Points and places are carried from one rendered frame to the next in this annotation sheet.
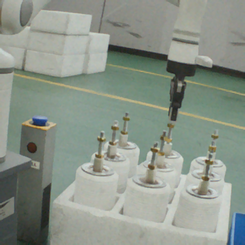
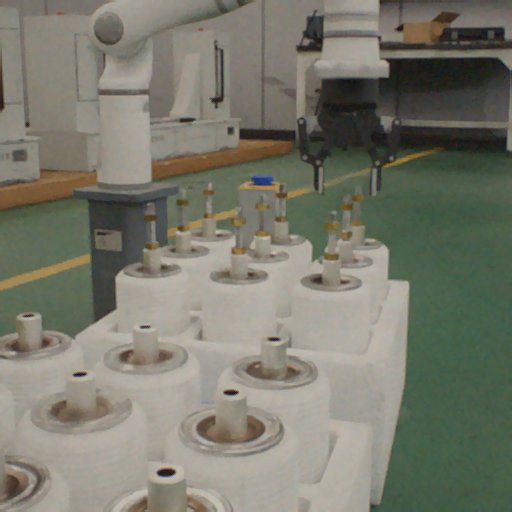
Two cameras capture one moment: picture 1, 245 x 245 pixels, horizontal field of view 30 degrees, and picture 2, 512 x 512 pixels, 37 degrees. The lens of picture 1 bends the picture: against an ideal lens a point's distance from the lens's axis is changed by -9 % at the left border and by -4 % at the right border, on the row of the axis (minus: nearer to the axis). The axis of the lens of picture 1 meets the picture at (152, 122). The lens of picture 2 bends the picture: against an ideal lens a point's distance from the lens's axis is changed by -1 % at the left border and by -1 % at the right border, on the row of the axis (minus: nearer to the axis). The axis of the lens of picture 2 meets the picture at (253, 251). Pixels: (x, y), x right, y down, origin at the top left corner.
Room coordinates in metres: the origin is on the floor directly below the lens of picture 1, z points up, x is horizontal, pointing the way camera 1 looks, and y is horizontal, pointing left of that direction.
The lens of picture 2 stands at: (1.20, -1.08, 0.49)
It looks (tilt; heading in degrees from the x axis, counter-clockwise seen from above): 12 degrees down; 97
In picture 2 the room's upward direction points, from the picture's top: straight up
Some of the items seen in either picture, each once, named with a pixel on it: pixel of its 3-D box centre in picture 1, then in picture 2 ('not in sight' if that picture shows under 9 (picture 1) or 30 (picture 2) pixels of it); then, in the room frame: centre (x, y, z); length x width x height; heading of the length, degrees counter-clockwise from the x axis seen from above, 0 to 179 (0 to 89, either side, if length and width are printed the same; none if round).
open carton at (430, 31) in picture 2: not in sight; (426, 29); (1.75, 4.84, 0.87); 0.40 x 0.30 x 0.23; 146
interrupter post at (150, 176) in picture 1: (150, 176); (183, 243); (0.97, -0.01, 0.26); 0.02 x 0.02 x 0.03
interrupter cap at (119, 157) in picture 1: (111, 156); (281, 240); (1.10, 0.09, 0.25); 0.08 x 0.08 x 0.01
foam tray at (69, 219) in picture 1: (147, 224); (261, 364); (1.09, -0.03, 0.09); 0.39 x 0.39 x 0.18; 82
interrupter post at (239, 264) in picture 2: (207, 170); (238, 266); (1.07, -0.15, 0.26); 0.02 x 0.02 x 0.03
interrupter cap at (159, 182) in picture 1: (149, 181); (183, 251); (0.97, -0.01, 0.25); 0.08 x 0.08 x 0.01
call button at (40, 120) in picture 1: (39, 121); (262, 181); (1.05, 0.27, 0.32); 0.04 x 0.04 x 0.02
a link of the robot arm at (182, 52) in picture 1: (191, 51); (350, 53); (1.20, -0.07, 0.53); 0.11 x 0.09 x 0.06; 91
